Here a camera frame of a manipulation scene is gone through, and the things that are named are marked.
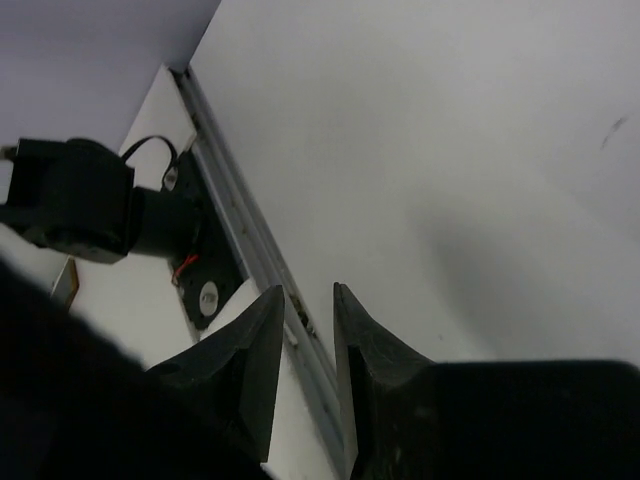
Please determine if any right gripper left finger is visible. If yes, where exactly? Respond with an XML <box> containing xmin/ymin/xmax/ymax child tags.
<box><xmin>149</xmin><ymin>285</ymin><xmax>285</xmax><ymax>463</ymax></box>

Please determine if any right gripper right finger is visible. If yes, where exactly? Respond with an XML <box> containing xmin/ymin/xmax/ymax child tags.
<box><xmin>333</xmin><ymin>283</ymin><xmax>435</xmax><ymax>479</ymax></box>

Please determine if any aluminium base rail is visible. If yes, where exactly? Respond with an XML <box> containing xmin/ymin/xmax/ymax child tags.
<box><xmin>173</xmin><ymin>67</ymin><xmax>345</xmax><ymax>479</ymax></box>

